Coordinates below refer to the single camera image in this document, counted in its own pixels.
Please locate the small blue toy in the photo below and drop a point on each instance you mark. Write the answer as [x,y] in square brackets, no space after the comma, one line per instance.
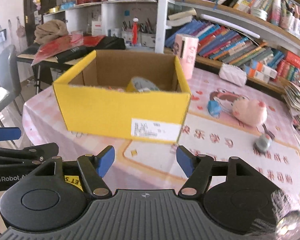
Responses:
[213,108]

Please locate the wooden bookshelf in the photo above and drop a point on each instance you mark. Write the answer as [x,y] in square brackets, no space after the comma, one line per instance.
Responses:
[261,37]

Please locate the red plastic bag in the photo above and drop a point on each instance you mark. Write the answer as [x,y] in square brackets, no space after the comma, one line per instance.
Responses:
[57,46]

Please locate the grey purple toy car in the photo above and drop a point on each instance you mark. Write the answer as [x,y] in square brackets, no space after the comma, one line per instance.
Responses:
[263,143]

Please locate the pink plush pig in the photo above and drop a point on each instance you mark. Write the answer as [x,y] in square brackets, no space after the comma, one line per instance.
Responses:
[250,112]

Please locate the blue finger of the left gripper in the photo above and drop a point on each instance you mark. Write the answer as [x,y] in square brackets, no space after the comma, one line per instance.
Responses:
[9,133]

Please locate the beige folded cloth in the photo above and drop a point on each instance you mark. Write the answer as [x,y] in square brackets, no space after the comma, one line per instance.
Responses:
[50,31]

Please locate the black electronic keyboard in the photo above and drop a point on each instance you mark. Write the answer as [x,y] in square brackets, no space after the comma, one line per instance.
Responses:
[100,42]

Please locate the pink cylindrical box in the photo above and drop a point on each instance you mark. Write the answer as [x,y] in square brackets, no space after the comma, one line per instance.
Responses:
[185,48]

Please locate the white shelf unit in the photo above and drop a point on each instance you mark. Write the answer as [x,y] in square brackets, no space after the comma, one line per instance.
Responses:
[113,14]

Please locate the white pen holder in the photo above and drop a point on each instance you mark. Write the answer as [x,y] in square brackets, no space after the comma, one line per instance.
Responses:
[148,40]

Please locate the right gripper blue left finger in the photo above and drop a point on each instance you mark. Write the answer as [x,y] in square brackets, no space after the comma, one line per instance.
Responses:
[93,168]

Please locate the pink checked tablecloth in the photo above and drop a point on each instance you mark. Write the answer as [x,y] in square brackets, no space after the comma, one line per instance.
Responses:
[147,165]

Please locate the red tassel ornament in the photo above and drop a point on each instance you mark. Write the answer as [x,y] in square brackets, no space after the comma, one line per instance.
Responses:
[135,31]

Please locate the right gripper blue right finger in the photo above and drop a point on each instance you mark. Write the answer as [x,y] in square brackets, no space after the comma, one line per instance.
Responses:
[197,169]

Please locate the stack of magazines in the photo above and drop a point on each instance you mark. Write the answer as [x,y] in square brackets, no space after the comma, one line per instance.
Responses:
[292,98]

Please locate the yellow cardboard box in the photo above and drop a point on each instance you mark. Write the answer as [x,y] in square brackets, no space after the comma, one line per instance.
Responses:
[92,96]

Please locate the grey chair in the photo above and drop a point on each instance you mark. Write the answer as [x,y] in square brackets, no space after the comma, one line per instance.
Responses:
[10,85]

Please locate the black long box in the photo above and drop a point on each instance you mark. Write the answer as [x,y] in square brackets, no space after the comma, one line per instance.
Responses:
[71,54]

